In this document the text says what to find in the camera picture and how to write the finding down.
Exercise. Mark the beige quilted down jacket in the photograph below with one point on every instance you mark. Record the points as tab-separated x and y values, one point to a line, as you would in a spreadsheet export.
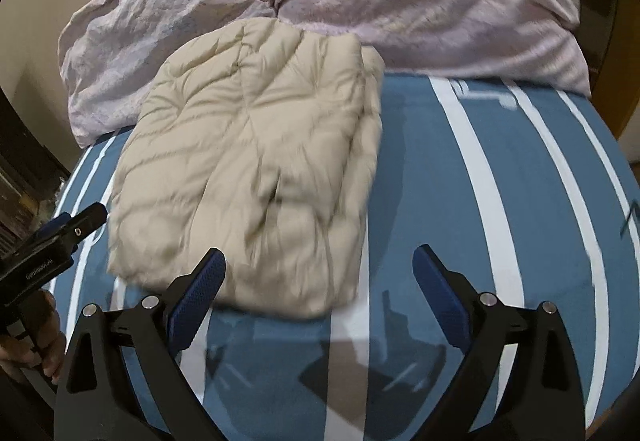
259	139

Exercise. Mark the person's left hand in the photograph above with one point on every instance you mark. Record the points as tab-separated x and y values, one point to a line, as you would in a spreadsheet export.
50	340

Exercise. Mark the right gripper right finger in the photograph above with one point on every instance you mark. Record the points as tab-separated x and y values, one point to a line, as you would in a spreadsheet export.
518	379

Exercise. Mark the blue white striped bedsheet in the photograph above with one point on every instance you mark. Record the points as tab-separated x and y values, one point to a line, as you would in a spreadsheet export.
520	188

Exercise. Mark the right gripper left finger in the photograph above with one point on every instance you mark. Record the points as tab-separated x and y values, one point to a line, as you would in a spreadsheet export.
96	399

